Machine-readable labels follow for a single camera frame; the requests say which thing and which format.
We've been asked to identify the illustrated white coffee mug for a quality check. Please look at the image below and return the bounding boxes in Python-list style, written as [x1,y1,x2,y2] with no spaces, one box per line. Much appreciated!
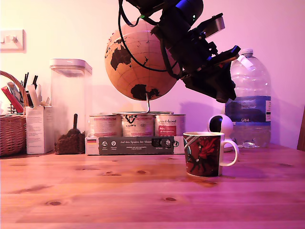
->
[183,131,240,178]

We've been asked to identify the brown coffee beans heap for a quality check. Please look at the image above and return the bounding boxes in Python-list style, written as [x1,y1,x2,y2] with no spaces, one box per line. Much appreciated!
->
[54,129,86,155]

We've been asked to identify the large clear water bottle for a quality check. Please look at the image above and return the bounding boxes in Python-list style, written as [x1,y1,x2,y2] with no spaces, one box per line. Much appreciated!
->
[224,48,272,149]

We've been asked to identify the tin can with red label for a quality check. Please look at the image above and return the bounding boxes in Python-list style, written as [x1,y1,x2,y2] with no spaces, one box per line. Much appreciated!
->
[154,114,187,138]

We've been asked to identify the metal globe stand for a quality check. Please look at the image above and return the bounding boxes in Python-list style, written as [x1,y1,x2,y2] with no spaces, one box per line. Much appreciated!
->
[112,93,174,116]

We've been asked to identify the cork globe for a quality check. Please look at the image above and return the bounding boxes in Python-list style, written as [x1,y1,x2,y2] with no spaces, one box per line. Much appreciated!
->
[104,19,178,101]

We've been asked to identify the white labelled tin can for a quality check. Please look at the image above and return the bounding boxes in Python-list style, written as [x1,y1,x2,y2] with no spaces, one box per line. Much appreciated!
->
[121,114,156,138]
[89,114,122,138]

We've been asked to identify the brown wooden chair back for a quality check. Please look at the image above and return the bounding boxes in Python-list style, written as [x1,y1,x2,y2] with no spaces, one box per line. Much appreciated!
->
[296,121,305,151]

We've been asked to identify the flat grey printed box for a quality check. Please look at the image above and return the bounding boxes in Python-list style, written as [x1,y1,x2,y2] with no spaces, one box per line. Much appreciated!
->
[85,135,186,156]

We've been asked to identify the brown scoop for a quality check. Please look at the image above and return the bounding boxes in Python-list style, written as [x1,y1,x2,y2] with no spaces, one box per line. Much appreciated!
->
[72,113,80,131]

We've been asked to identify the clear jar with white lid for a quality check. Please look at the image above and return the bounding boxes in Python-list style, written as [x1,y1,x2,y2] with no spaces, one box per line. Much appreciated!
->
[49,58,93,155]

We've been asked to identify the white card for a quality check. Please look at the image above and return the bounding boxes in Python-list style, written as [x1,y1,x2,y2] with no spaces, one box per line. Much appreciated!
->
[25,83,43,107]

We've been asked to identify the white carton box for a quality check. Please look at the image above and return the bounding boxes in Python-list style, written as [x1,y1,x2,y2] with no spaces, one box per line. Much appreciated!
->
[25,105,55,155]

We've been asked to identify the black sticks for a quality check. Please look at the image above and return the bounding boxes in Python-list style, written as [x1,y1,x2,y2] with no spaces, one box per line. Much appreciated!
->
[20,72,39,91]

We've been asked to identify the red packet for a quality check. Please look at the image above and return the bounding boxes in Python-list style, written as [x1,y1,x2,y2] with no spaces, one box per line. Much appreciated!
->
[0,86,24,114]

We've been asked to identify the wicker basket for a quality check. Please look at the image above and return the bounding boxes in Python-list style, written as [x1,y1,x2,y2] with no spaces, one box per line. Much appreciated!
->
[0,70,30,157]

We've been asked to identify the small white round camera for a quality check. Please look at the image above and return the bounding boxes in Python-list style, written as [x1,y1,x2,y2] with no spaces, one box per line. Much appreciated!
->
[207,114,234,152]

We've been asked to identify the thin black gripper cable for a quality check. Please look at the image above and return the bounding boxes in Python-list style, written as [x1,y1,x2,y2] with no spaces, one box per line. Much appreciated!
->
[160,38,185,81]

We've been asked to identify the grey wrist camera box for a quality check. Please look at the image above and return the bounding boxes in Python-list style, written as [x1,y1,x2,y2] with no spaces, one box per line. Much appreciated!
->
[190,12,226,40]

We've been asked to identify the long black looping cable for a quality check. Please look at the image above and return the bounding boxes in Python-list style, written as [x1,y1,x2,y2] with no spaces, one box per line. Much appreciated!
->
[118,0,179,72]

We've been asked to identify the short black looping cable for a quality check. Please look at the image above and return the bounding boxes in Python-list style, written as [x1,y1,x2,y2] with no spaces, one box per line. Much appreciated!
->
[120,0,146,27]

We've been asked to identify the white wall switch plate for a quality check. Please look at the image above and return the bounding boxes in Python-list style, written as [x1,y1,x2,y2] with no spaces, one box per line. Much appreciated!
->
[0,29,26,52]

